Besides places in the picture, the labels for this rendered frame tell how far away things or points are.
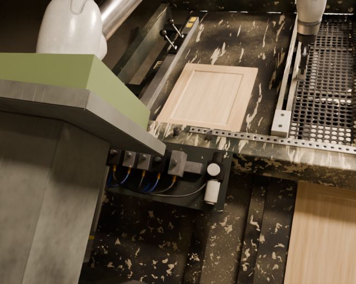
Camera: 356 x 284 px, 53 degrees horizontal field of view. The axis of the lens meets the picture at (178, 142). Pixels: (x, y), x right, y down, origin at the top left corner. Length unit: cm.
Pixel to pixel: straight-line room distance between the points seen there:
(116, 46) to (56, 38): 376
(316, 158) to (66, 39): 92
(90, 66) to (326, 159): 92
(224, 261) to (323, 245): 41
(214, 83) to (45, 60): 109
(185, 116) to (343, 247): 83
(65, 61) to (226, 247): 111
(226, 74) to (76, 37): 99
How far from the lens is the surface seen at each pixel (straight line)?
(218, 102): 165
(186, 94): 171
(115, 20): 130
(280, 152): 138
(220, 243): 163
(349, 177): 140
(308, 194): 159
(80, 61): 77
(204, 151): 139
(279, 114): 150
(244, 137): 142
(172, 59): 194
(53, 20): 103
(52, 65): 81
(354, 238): 160
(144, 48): 216
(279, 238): 160
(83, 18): 103
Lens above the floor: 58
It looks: 9 degrees up
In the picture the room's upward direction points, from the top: 11 degrees clockwise
